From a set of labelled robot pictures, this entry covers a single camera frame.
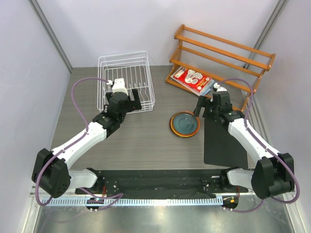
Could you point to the black clipboard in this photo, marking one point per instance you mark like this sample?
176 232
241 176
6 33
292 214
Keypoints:
222 149

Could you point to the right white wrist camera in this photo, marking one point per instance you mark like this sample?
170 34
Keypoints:
217 88

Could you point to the orange plate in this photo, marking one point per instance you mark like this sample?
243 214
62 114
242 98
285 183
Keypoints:
181 135

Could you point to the orange wooden shelf rack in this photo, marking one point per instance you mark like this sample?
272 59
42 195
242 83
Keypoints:
239 66

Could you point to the blue mesh zip pouch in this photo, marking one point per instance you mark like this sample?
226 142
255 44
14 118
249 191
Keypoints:
206 88

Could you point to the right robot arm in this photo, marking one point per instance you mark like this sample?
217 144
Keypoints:
274 171

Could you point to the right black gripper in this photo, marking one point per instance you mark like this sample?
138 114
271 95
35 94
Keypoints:
202 103

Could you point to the red comic book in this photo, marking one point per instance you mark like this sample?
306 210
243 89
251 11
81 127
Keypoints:
192 78

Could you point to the dark teal plate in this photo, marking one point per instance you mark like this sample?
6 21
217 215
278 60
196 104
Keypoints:
185 123

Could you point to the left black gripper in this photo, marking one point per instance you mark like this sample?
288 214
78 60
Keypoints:
133 105

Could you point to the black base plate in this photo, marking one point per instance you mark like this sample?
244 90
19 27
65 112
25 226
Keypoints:
172 184

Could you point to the white wire dish rack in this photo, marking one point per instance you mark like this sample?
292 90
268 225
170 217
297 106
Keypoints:
134 68

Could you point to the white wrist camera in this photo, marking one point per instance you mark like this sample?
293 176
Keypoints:
217 88
118 85

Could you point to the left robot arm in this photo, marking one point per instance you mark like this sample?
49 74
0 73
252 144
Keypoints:
52 171

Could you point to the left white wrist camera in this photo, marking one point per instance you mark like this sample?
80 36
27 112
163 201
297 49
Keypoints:
118 85

